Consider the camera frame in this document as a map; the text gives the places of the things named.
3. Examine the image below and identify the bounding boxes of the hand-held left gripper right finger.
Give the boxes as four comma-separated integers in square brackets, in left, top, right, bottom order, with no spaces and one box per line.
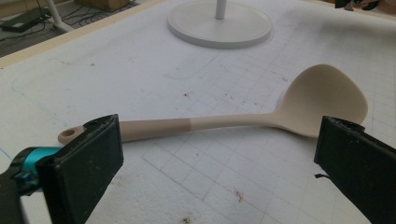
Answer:
[313,115,396,224]

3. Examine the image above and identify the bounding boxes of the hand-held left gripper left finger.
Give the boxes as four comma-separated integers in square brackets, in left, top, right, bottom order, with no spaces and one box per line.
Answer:
[0,114,124,224]

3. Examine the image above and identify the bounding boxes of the beige silicone spoon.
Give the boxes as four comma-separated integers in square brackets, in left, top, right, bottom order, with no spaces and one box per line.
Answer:
[57,63,369,145]

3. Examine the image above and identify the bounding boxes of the white metal leg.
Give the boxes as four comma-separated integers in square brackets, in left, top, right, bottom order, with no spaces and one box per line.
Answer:
[46,0,76,34]

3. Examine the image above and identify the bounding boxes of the dark object with blue part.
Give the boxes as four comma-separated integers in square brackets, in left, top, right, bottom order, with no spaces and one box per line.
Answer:
[334,0,380,12]

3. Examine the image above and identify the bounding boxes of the black box on floor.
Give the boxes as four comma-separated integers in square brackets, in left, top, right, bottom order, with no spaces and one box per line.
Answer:
[0,7,51,34]

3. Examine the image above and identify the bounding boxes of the cardboard box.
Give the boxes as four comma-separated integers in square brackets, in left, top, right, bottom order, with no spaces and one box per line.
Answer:
[74,0,131,10]

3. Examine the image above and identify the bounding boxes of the white round stand base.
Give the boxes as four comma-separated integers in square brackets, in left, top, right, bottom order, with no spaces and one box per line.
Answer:
[166,0,273,49]

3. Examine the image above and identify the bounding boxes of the black floor cables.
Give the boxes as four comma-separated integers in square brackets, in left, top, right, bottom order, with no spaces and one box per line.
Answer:
[0,0,138,43]

